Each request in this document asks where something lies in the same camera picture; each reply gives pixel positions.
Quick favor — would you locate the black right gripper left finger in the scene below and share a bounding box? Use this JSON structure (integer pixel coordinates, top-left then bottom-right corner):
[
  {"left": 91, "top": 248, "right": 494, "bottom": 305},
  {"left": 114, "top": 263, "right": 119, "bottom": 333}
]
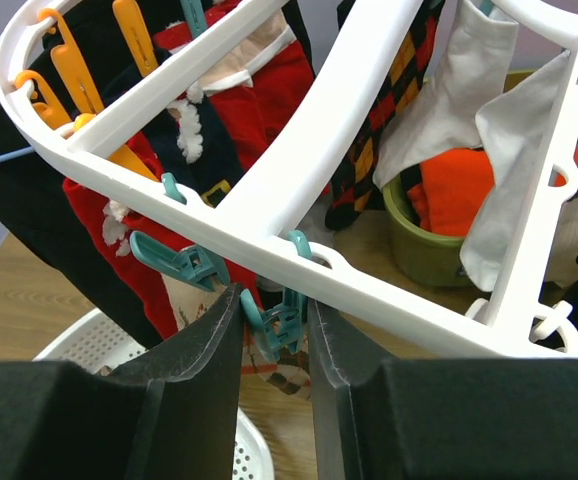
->
[{"left": 0, "top": 285, "right": 243, "bottom": 479}]

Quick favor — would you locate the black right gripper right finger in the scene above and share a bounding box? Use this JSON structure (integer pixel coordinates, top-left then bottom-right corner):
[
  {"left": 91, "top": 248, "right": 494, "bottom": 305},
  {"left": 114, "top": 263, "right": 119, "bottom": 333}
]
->
[{"left": 307, "top": 301, "right": 578, "bottom": 479}]

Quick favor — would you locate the beige argyle sock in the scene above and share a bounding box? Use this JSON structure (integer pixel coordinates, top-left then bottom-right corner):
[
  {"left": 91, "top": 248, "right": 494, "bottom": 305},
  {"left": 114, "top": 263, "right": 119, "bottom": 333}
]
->
[{"left": 162, "top": 261, "right": 312, "bottom": 401}]

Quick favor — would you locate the white round clip hanger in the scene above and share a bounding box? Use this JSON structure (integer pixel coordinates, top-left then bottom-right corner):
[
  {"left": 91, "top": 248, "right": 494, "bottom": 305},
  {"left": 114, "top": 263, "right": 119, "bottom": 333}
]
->
[{"left": 0, "top": 1, "right": 578, "bottom": 358}]

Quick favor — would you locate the navy santa sock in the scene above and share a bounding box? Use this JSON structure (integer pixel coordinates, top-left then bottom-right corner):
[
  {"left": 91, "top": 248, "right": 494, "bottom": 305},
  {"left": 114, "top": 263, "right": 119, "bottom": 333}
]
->
[{"left": 127, "top": 86, "right": 244, "bottom": 207}]

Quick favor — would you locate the teal clothes peg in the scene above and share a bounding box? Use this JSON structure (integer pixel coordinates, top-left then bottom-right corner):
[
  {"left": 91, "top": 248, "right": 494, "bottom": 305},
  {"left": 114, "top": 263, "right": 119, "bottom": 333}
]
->
[
  {"left": 239, "top": 229, "right": 315, "bottom": 364},
  {"left": 126, "top": 213, "right": 231, "bottom": 293}
]

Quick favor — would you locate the black sock on blue hanger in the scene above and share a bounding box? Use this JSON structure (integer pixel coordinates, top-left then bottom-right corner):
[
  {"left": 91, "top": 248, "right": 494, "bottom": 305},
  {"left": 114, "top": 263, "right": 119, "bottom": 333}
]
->
[{"left": 0, "top": 1, "right": 162, "bottom": 347}]

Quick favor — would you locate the white perforated plastic basket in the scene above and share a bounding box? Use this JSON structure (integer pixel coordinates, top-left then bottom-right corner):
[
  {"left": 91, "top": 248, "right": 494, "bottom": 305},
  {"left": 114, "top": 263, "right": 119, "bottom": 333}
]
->
[{"left": 37, "top": 307, "right": 275, "bottom": 479}]

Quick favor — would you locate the olive green bucket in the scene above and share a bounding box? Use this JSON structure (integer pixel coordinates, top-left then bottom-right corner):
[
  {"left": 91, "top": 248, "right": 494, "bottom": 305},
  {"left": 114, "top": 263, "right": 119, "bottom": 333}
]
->
[{"left": 381, "top": 69, "right": 578, "bottom": 288}]

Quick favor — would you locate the red santa bear sock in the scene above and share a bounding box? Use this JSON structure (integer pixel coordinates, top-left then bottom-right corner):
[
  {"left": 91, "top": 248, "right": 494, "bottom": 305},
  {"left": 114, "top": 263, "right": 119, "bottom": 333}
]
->
[{"left": 61, "top": 129, "right": 265, "bottom": 343}]

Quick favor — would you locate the dark argyle hanging sock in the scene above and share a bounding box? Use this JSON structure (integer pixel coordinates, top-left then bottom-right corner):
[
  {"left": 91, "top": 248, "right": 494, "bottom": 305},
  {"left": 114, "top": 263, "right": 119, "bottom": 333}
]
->
[{"left": 325, "top": 1, "right": 444, "bottom": 231}]

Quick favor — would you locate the white orange hanging sock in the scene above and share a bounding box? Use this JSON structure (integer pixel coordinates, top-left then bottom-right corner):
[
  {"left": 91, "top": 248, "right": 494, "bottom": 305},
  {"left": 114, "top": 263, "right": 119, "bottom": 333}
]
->
[{"left": 373, "top": 1, "right": 569, "bottom": 292}]

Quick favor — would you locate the orange clothes peg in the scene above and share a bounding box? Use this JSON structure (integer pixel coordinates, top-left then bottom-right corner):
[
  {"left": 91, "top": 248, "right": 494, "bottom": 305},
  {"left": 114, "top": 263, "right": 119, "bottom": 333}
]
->
[
  {"left": 38, "top": 8, "right": 104, "bottom": 114},
  {"left": 112, "top": 0, "right": 158, "bottom": 78}
]

